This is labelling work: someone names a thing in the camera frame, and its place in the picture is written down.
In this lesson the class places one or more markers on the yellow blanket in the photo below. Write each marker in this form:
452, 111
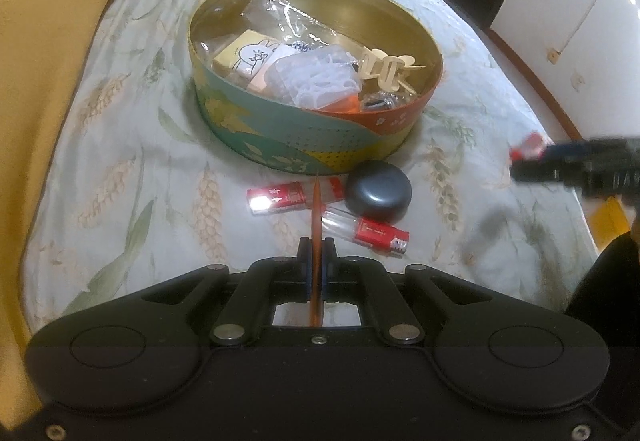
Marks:
50, 71

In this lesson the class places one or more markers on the yellow plastic object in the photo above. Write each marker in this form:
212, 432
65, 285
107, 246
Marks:
612, 218

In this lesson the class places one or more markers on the black round case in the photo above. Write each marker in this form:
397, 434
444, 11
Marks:
380, 191

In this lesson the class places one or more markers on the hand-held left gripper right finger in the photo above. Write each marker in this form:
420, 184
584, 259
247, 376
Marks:
327, 266

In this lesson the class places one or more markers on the orange packet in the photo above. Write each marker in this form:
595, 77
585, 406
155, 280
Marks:
316, 221

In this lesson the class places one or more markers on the person's dark trouser leg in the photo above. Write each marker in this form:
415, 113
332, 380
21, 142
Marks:
610, 281

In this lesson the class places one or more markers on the cream flower hair claw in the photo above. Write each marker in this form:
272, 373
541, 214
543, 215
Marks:
385, 68

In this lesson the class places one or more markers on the yellow box with rabbit cartoon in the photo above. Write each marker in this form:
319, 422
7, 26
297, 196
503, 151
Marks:
250, 51

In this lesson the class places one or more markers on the clear bag of stickers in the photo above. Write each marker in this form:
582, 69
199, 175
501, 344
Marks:
285, 16

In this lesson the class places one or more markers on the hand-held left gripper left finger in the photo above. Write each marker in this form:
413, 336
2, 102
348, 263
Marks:
306, 266

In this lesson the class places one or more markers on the round printed metal tin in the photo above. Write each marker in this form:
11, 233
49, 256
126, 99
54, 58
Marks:
300, 141

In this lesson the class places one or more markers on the red lip gloss tube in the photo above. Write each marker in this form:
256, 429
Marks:
280, 198

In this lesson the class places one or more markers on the clear bag with blue trinket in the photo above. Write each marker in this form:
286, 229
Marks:
300, 46

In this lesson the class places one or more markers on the wall socket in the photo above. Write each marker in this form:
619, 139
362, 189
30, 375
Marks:
554, 57

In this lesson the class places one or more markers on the black bow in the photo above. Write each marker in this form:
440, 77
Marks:
380, 102

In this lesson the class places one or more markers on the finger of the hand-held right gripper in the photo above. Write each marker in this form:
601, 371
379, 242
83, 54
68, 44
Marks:
550, 171
570, 148

